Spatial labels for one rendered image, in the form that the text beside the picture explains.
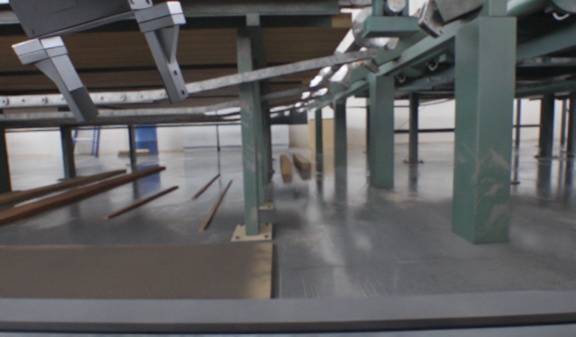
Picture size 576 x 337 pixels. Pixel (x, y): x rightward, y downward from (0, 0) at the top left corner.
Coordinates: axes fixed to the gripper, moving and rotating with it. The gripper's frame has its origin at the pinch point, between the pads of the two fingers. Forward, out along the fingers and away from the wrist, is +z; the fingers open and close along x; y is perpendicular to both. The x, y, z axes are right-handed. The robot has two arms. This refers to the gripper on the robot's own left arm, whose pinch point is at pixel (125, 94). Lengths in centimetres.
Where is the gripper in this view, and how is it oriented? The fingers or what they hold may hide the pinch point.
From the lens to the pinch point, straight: 40.7
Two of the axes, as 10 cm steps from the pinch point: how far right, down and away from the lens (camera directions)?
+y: 0.7, -4.8, 8.7
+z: 2.0, 8.7, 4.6
